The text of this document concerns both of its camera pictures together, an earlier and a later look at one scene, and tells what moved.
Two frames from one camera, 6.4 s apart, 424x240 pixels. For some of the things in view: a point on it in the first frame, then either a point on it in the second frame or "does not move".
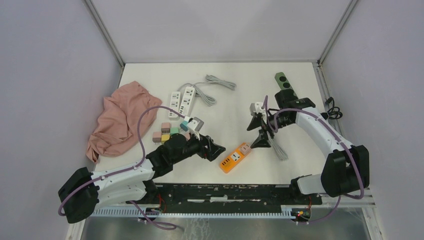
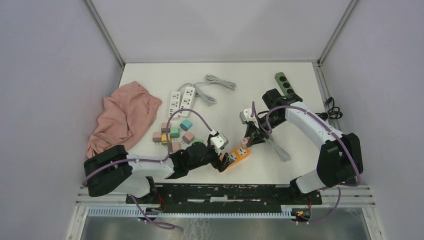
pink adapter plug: (157, 136) does not move
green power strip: (283, 82) does not move
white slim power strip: (186, 106) does not move
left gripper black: (213, 150) → (217, 164)
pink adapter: (245, 149) → (244, 141)
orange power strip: (228, 163) does not move
